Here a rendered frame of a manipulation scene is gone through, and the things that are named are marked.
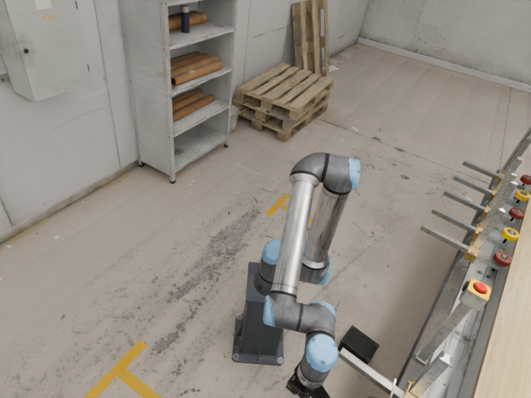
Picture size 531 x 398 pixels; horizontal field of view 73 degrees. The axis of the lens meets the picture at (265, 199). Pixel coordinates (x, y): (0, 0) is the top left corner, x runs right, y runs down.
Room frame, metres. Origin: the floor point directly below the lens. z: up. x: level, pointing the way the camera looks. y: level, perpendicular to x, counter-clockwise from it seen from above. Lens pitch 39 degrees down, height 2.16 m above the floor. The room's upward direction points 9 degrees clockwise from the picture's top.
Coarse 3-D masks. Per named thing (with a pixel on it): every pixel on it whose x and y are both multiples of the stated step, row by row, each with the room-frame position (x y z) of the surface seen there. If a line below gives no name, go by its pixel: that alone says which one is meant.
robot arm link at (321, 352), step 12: (312, 336) 0.59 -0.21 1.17; (324, 336) 0.58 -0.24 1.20; (312, 348) 0.54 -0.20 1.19; (324, 348) 0.55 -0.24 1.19; (336, 348) 0.55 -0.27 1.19; (312, 360) 0.51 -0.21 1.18; (324, 360) 0.51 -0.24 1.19; (336, 360) 0.53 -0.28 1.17; (312, 372) 0.50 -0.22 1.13; (324, 372) 0.50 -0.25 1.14
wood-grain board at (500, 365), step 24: (528, 216) 1.77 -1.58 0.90; (528, 240) 1.54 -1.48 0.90; (528, 264) 1.35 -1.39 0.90; (504, 288) 1.16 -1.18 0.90; (528, 288) 1.19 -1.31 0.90; (504, 312) 1.02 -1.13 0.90; (528, 312) 1.04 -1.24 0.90; (504, 336) 0.89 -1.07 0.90; (528, 336) 0.91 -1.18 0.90; (504, 360) 0.79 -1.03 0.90; (528, 360) 0.80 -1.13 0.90; (480, 384) 0.67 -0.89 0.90; (504, 384) 0.69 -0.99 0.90; (528, 384) 0.70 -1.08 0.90
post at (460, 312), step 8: (464, 304) 0.84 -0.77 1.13; (456, 312) 0.84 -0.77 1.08; (464, 312) 0.83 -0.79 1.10; (448, 320) 0.84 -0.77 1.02; (456, 320) 0.83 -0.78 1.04; (440, 328) 0.85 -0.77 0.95; (448, 328) 0.83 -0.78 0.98; (432, 336) 0.87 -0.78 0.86; (440, 336) 0.83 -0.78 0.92; (432, 344) 0.84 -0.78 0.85; (440, 344) 0.82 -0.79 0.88; (424, 352) 0.84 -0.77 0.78; (432, 352) 0.83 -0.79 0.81; (416, 360) 0.84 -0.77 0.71; (424, 360) 0.83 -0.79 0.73
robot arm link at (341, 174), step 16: (336, 160) 1.16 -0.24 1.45; (352, 160) 1.17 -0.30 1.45; (336, 176) 1.12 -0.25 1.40; (352, 176) 1.12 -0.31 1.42; (336, 192) 1.12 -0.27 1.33; (320, 208) 1.15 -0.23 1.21; (336, 208) 1.13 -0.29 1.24; (320, 224) 1.14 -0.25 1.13; (336, 224) 1.15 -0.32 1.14; (320, 240) 1.13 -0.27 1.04; (304, 256) 1.17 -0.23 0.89; (320, 256) 1.14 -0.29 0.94; (304, 272) 1.13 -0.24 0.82; (320, 272) 1.13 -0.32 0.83
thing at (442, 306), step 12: (492, 180) 2.47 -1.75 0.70; (480, 204) 2.16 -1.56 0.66; (468, 240) 1.69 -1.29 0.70; (456, 264) 1.47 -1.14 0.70; (468, 264) 1.49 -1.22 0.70; (456, 276) 1.37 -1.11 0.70; (444, 288) 1.28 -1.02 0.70; (456, 288) 1.29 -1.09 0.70; (444, 300) 1.20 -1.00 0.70; (432, 312) 1.11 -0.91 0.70; (444, 312) 1.12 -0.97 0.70; (432, 324) 1.04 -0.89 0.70; (420, 336) 0.96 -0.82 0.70; (420, 348) 0.90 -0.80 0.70; (408, 360) 0.85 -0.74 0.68; (408, 372) 0.78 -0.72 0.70; (420, 372) 0.79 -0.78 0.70; (396, 384) 0.74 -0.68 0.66
